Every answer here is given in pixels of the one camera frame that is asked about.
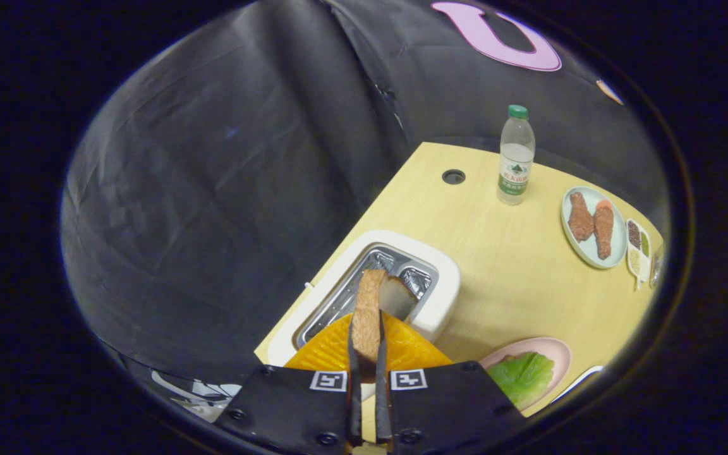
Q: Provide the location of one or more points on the white plate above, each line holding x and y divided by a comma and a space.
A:
582, 379

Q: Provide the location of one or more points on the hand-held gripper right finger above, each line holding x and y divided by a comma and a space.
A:
382, 404

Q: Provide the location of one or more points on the brown toast slice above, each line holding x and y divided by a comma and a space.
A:
369, 316

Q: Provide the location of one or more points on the brown meat piece orange edge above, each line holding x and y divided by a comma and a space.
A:
603, 230

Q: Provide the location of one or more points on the pink round plate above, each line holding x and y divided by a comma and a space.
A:
557, 354

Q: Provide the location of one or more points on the clear water bottle green cap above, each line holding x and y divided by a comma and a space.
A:
515, 158

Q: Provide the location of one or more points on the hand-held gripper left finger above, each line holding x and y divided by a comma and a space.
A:
354, 404

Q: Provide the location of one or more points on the cream white toaster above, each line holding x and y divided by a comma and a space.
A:
440, 297

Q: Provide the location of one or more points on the white divided condiment dish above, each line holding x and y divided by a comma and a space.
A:
639, 259

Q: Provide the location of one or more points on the metal mesh stick holder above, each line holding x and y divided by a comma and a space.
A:
657, 268

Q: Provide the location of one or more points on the green lettuce leaf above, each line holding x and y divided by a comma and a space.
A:
522, 379

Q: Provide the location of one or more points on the pale green oval plate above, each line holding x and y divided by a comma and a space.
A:
591, 254

